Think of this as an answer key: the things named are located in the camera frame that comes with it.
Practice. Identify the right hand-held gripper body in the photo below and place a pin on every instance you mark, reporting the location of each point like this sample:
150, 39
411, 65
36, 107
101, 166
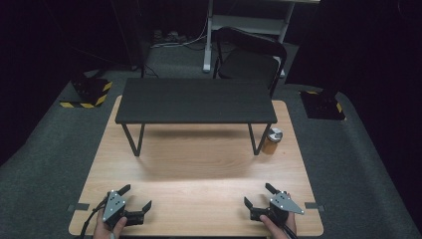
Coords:
282, 203

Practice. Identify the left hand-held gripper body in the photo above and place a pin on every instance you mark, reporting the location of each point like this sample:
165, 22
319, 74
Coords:
114, 206

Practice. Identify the person's left hand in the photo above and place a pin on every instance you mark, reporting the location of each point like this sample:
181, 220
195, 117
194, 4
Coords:
103, 230

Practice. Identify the person's right hand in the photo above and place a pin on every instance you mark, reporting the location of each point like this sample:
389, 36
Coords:
278, 231

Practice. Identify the grey tape strip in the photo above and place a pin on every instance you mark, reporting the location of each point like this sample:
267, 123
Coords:
79, 207
314, 206

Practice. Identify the black yellow striped stand base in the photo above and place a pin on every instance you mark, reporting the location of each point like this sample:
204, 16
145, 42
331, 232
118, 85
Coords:
323, 105
89, 93

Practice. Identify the black raised shelf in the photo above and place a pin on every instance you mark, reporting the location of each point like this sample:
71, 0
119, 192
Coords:
195, 101

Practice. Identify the black chair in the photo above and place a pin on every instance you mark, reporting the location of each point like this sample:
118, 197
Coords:
249, 64

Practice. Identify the dark power strip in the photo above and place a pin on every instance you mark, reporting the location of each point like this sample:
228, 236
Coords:
166, 35

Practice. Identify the white desk frame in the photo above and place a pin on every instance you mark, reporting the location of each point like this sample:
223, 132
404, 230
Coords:
245, 24

